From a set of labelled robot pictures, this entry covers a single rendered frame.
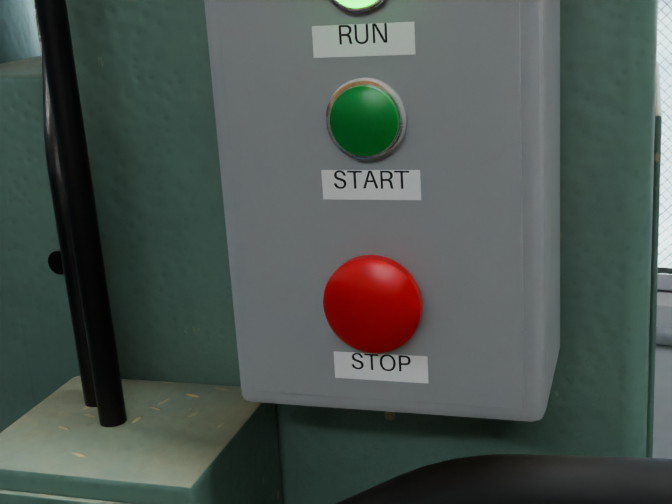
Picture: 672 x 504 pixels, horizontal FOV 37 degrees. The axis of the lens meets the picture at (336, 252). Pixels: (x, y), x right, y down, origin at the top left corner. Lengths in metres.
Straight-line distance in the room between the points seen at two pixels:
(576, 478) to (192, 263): 0.16
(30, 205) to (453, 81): 0.24
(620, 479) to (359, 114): 0.15
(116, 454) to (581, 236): 0.18
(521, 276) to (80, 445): 0.17
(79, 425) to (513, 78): 0.21
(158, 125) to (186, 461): 0.13
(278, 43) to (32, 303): 0.23
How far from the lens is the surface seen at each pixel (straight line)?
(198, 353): 0.41
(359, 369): 0.32
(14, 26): 0.55
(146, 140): 0.39
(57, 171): 0.39
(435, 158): 0.29
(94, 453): 0.37
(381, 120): 0.29
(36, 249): 0.48
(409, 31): 0.29
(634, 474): 0.35
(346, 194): 0.30
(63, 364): 0.50
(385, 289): 0.30
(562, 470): 0.35
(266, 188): 0.31
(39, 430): 0.40
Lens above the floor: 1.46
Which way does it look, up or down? 16 degrees down
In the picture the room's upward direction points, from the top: 4 degrees counter-clockwise
